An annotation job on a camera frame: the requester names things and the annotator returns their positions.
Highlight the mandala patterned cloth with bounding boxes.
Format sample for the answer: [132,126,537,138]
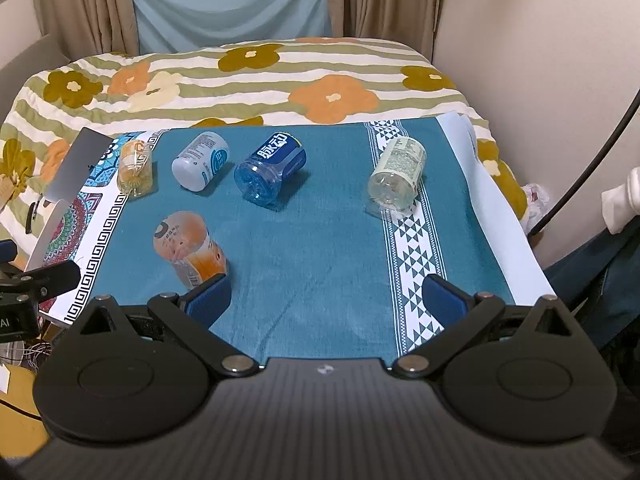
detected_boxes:
[37,130,166,326]

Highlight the grey headboard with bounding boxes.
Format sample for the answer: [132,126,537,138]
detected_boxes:
[0,34,76,127]

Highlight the black cable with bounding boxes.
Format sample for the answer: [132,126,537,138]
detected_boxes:
[527,89,640,237]

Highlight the small clear orange bottle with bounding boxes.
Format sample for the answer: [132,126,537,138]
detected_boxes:
[117,140,155,198]

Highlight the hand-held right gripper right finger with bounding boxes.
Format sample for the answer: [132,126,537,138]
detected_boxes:
[391,274,577,379]

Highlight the white sheet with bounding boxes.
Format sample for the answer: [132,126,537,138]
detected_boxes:
[436,110,559,306]

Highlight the blue plastic bottle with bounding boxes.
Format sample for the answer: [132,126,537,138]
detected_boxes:
[233,131,307,207]

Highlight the white plastic bag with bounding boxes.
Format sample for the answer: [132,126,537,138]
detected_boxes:
[520,182,552,234]

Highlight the dark blue clothing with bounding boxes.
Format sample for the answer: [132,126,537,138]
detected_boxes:
[542,224,640,352]

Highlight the light blue curtain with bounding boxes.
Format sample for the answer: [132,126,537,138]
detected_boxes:
[127,0,334,55]

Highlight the floral striped blanket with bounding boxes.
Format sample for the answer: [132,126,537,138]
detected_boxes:
[0,36,529,272]

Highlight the silver laptop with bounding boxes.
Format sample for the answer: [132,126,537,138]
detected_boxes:
[44,127,119,207]

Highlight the tangle of thin wires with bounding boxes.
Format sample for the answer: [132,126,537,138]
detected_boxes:
[0,339,57,377]

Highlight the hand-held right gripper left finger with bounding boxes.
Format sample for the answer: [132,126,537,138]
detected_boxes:
[74,273,261,377]

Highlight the orange label plastic bottle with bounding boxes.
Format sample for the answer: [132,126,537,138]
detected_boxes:
[153,211,230,290]

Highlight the beige curtain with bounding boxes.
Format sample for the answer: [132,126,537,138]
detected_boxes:
[27,0,139,59]
[325,0,437,60]

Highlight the white cloth bundle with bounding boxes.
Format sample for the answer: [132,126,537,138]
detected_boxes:
[600,167,640,235]

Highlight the teal cloth with triangle stripe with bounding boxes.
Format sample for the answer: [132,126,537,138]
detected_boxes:
[85,114,558,368]

